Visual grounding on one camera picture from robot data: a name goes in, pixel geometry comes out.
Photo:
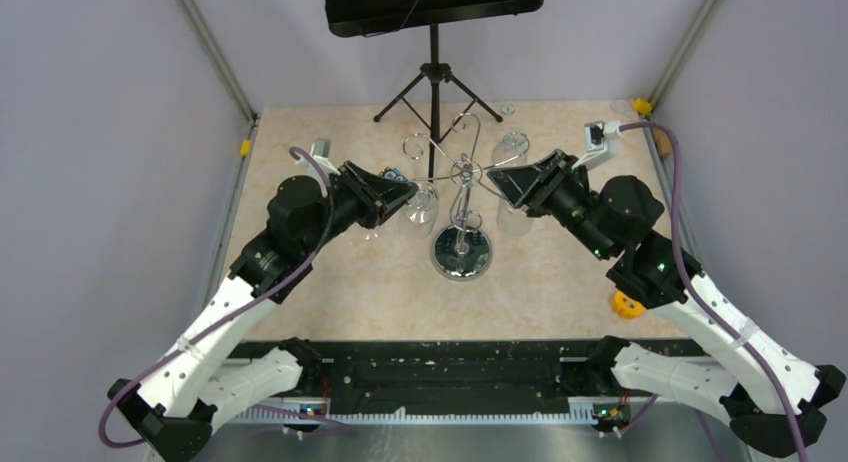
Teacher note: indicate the chrome wine glass rack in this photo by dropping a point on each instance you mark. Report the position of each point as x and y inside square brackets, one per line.
[461, 251]

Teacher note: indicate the yellow red toy block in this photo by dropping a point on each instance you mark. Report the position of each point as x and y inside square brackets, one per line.
[626, 307]

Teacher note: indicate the ribbed wine glass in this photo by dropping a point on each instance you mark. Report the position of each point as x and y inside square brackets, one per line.
[418, 215]
[511, 221]
[511, 150]

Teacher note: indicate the small blue black toy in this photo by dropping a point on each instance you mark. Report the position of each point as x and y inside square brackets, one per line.
[393, 174]

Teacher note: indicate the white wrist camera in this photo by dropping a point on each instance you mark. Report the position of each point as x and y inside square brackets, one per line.
[320, 152]
[601, 143]

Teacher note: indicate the black music stand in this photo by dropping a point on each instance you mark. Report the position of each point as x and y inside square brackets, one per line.
[373, 18]

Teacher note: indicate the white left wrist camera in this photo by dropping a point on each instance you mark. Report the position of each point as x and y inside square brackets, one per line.
[320, 152]

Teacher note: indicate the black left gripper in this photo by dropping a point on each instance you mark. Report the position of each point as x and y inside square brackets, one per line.
[379, 197]

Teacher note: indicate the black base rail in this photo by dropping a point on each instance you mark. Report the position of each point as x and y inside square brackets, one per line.
[369, 383]

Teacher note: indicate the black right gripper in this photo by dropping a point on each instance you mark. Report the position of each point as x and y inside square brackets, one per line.
[517, 183]

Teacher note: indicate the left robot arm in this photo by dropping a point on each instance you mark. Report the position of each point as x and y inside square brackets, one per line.
[177, 405]

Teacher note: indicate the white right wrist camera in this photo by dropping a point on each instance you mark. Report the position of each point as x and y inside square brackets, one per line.
[601, 143]

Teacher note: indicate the yellow corner bracket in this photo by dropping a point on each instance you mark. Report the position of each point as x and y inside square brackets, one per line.
[642, 107]

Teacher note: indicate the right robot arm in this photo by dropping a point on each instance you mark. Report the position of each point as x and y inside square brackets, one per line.
[770, 399]

